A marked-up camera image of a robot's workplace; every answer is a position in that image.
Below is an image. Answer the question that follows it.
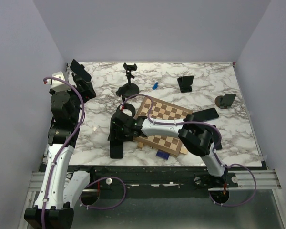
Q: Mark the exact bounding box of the black phone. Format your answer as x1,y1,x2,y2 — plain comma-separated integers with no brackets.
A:
110,140,123,159

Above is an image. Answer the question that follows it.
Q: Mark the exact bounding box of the black round-base phone stand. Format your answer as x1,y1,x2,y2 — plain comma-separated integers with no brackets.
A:
122,63,139,98

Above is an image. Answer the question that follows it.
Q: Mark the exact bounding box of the dark phone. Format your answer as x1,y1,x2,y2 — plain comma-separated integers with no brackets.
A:
70,59,91,82

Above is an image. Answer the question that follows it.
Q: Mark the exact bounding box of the black corner phone stand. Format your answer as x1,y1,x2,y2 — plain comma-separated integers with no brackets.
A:
71,73,80,85

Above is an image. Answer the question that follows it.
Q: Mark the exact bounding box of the black left-edge phone stand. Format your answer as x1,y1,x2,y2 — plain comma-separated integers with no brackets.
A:
116,86,136,117

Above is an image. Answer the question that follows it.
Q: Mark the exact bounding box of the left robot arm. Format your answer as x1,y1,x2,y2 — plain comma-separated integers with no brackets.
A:
24,80,96,229

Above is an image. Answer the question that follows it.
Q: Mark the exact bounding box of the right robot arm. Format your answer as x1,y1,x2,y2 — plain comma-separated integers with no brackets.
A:
108,110,227,187

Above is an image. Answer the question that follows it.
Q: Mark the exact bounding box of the small black folding stand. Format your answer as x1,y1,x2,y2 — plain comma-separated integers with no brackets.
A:
177,75,194,93

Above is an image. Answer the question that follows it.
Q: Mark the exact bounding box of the wooden chessboard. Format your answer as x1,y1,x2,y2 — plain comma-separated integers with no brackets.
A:
134,97,193,157

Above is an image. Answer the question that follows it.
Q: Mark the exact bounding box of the dark blue card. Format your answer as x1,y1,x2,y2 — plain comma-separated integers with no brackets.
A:
156,150,170,160

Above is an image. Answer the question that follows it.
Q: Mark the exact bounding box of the small blue plastic piece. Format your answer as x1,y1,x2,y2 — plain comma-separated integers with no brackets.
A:
152,82,158,90

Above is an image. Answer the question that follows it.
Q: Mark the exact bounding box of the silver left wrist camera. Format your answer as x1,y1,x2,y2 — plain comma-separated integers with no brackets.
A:
44,71,71,92

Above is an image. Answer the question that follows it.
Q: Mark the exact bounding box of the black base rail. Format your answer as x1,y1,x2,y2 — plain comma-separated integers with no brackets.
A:
85,164,239,200

